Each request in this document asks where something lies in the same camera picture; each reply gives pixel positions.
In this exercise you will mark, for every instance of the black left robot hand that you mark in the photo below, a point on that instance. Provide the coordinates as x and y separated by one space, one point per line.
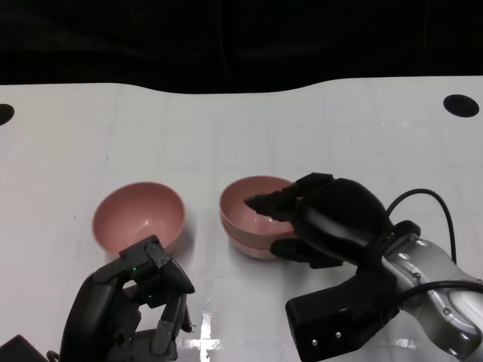
94 309

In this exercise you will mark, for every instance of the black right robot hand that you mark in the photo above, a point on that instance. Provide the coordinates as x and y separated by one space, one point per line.
339 218

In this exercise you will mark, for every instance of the pink plastic bowl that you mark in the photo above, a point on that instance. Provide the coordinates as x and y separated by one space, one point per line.
249 249
136 213
237 211

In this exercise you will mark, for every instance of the black round table grommet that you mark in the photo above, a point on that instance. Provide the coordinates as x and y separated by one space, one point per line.
5 114
461 106

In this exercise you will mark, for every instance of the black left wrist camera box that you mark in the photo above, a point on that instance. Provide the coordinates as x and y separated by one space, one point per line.
17 350

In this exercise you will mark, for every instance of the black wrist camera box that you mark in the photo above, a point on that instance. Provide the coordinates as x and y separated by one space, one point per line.
332 324
17 350

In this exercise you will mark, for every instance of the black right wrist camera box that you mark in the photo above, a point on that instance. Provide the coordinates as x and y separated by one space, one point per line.
332 324

